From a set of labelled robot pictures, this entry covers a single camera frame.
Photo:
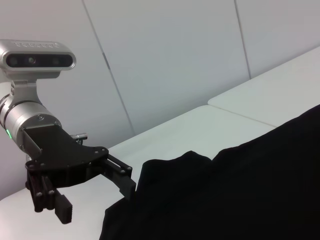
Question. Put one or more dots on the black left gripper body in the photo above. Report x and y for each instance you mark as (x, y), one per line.
(62, 160)

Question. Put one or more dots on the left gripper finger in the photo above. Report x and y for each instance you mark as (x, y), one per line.
(62, 207)
(122, 177)

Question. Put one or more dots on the black shirt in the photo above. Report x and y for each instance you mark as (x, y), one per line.
(225, 200)

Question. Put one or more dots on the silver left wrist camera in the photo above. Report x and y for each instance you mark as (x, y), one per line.
(37, 60)

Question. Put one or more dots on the silver connector stub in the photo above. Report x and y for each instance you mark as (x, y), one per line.
(80, 137)

